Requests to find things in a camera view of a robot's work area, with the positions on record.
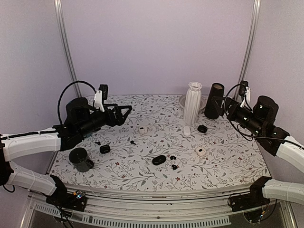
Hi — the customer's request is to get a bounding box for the white closed earbud case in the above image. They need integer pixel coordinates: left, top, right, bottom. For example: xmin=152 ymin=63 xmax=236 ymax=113
xmin=139 ymin=126 xmax=147 ymax=134

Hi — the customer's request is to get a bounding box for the black square earbud case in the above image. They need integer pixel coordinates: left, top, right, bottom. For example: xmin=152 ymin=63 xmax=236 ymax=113
xmin=99 ymin=145 xmax=111 ymax=154

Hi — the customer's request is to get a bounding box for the right aluminium corner post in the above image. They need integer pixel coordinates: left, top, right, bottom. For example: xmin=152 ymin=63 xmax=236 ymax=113
xmin=235 ymin=0 xmax=262 ymax=95

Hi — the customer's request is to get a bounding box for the left aluminium corner post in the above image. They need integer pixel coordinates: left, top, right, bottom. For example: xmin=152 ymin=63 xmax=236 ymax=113
xmin=53 ymin=0 xmax=81 ymax=95

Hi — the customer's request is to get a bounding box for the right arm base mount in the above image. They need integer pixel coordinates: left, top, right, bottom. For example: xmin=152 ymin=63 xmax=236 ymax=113
xmin=227 ymin=176 xmax=272 ymax=212

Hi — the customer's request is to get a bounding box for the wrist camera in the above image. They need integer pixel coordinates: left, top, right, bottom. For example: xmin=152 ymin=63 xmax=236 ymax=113
xmin=238 ymin=80 xmax=251 ymax=110
xmin=93 ymin=84 xmax=108 ymax=112

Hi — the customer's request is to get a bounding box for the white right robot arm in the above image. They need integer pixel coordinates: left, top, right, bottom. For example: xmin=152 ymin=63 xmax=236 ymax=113
xmin=211 ymin=95 xmax=304 ymax=207

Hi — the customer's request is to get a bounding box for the white ribbed vase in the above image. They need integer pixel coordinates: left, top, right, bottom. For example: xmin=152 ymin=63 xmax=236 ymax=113
xmin=183 ymin=82 xmax=202 ymax=124

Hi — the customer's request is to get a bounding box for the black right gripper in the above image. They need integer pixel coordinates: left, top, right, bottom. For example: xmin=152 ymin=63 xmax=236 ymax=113
xmin=212 ymin=96 xmax=264 ymax=136

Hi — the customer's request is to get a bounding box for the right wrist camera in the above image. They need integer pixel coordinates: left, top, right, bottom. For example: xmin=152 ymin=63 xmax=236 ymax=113
xmin=238 ymin=80 xmax=251 ymax=110

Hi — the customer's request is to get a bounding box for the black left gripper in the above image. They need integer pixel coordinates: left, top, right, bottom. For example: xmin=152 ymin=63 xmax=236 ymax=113
xmin=78 ymin=104 xmax=132 ymax=137

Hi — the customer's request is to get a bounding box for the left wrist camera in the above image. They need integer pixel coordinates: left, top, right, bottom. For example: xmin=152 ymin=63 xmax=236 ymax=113
xmin=93 ymin=84 xmax=108 ymax=112

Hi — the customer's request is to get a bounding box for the aluminium front rail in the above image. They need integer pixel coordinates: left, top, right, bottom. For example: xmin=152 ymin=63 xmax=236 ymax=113
xmin=21 ymin=184 xmax=297 ymax=228

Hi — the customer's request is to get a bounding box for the white earbud case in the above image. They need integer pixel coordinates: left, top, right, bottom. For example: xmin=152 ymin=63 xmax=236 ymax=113
xmin=183 ymin=126 xmax=191 ymax=136
xmin=139 ymin=126 xmax=147 ymax=134

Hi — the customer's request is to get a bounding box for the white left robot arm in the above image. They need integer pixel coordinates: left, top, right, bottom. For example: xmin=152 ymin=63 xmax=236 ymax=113
xmin=0 ymin=97 xmax=132 ymax=206

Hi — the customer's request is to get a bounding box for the aluminium corner post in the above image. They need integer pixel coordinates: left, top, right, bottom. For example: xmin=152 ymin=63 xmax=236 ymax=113
xmin=53 ymin=0 xmax=81 ymax=95
xmin=235 ymin=0 xmax=262 ymax=95

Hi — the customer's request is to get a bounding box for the black tapered vase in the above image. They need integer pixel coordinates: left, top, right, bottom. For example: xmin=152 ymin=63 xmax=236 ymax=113
xmin=204 ymin=83 xmax=224 ymax=119

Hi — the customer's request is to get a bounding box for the black mug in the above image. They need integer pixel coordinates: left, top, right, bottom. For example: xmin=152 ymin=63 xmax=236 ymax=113
xmin=68 ymin=147 xmax=95 ymax=172

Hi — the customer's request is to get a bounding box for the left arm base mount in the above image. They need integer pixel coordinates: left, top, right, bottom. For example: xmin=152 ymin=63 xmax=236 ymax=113
xmin=46 ymin=175 xmax=87 ymax=212

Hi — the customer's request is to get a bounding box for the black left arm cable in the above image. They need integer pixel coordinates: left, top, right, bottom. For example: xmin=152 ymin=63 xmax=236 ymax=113
xmin=57 ymin=80 xmax=97 ymax=124

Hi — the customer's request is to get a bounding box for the black oval earbud case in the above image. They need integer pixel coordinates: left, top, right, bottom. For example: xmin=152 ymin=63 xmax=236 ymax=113
xmin=152 ymin=155 xmax=166 ymax=166

